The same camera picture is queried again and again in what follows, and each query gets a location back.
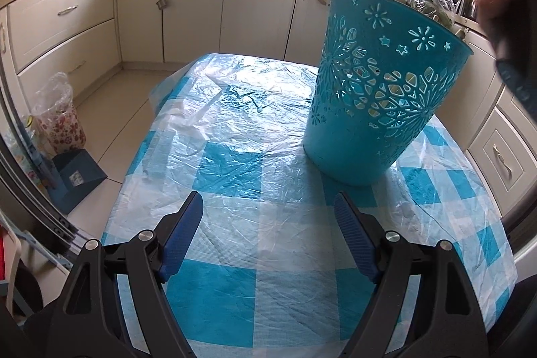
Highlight bagged vegetables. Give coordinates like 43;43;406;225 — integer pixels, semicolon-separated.
404;0;460;28

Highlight clear plastic bag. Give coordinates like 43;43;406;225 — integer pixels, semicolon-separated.
32;72;87;154

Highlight teal perforated plastic basket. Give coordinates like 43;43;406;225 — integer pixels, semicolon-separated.
303;0;472;185

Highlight cream kitchen cabinets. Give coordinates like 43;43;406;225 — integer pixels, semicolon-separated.
0;0;537;216

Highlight blue white checkered tablecloth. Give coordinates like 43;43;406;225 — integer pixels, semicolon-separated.
102;54;517;357

